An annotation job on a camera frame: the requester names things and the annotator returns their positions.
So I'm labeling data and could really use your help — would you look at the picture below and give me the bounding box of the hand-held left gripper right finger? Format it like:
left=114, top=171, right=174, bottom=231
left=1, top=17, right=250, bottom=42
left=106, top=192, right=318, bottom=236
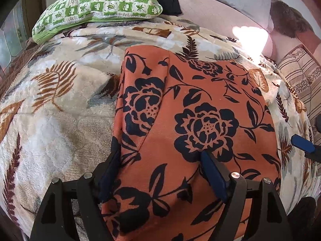
left=200, top=150, right=293, bottom=241

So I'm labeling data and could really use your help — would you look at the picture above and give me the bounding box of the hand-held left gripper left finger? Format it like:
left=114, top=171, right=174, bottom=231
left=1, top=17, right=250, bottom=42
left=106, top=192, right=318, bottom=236
left=30, top=140, right=121, bottom=241

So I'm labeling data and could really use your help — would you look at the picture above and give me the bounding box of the orange floral garment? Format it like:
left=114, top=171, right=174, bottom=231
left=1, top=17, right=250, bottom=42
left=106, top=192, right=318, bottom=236
left=102, top=46, right=283, bottom=241

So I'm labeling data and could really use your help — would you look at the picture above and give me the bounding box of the striped beige quilt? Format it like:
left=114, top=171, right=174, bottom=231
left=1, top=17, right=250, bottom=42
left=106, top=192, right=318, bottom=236
left=276, top=45, right=321, bottom=146

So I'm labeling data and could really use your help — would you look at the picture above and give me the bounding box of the leaf print fleece blanket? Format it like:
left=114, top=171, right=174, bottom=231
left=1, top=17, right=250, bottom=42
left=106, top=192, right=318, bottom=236
left=0, top=15, right=317, bottom=241

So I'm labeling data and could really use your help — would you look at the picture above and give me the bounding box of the reddish brown cushion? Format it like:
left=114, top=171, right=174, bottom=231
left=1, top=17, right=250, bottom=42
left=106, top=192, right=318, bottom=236
left=295, top=28, right=321, bottom=56

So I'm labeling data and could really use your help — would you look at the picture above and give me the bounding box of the brown furry cushion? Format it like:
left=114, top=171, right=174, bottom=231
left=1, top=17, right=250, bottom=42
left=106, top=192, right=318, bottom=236
left=269, top=0, right=313, bottom=40

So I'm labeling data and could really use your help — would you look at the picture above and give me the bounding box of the brown quilted blanket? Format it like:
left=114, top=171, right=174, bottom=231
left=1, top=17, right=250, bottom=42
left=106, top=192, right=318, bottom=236
left=0, top=37, right=44, bottom=99

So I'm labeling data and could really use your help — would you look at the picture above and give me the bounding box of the pink bed sheet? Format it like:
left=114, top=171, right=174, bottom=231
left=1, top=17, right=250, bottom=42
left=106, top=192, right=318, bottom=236
left=173, top=0, right=277, bottom=59

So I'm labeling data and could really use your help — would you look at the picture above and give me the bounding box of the stained glass window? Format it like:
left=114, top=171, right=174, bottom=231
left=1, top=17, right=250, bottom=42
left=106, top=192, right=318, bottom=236
left=0, top=4, right=26, bottom=64

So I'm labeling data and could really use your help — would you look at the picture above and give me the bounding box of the green patterned pillow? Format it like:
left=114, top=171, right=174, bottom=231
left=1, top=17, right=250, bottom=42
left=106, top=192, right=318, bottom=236
left=32, top=0, right=163, bottom=44

